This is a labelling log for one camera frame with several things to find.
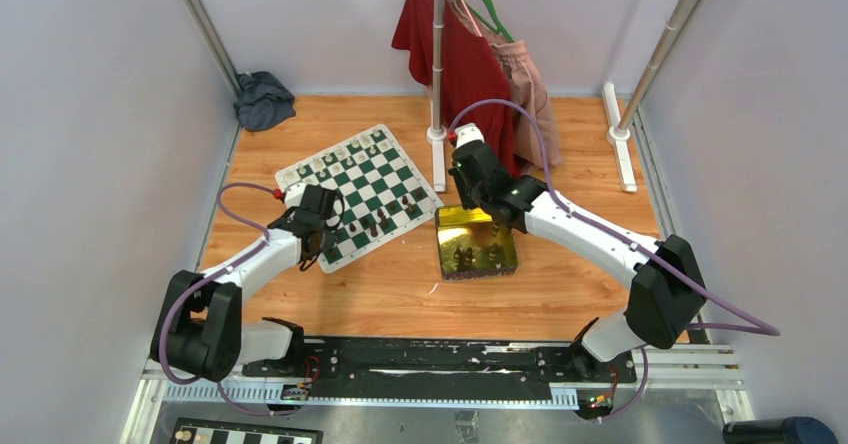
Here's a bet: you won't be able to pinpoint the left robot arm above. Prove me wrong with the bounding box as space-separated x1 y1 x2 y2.
150 183 345 385

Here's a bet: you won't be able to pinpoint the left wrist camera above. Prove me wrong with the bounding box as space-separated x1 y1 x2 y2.
283 182 310 209

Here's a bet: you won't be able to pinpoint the dark blue bottle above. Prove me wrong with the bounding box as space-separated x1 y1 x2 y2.
722 416 838 444

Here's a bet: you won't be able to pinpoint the green white chess mat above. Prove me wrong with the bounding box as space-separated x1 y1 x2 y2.
275 124 443 274

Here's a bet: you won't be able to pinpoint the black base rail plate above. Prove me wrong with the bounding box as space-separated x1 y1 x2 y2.
242 336 637 401

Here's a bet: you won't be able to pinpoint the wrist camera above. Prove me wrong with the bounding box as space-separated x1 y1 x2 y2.
283 182 310 209
454 123 485 149

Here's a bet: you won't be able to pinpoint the red t-shirt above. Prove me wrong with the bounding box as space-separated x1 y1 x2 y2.
391 0 520 177

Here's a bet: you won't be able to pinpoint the white clothes rack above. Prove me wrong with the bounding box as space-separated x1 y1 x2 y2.
425 0 639 194

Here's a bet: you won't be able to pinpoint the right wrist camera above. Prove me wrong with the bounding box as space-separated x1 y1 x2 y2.
454 123 485 149

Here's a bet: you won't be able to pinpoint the pink shorts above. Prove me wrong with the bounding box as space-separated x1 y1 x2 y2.
446 0 563 176

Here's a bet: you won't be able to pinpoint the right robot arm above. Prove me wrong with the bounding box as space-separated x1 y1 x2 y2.
449 139 705 382

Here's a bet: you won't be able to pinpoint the dark blue crumpled cloth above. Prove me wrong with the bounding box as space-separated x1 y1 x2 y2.
234 71 296 132

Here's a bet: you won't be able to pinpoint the yellow metal tin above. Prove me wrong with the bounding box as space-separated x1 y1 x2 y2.
435 206 519 281

